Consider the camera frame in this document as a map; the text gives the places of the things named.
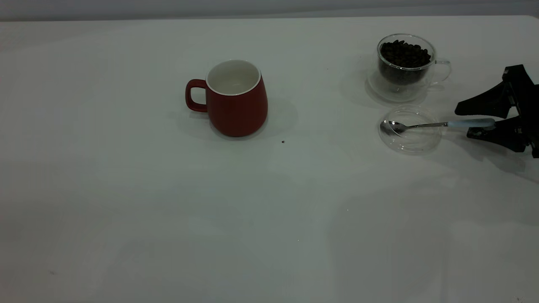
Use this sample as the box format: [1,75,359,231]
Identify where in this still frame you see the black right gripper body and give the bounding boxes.
[501,64,539,159]

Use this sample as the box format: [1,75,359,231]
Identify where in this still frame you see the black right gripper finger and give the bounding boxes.
[455,81,512,119]
[466,117,527,153]

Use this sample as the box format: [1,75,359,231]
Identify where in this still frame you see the metal spoon pale blue handle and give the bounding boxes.
[380,118,496,136]

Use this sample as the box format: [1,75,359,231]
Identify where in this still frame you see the red ceramic mug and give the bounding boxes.
[185,59,269,138]

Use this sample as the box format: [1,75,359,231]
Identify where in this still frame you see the dark coffee beans pile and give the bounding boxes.
[379,40,432,86]

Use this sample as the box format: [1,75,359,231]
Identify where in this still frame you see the clear glass saucer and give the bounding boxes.
[378,105,443,154]

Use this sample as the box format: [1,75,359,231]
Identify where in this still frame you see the clear glass cup with handle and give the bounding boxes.
[366,34,452,103]

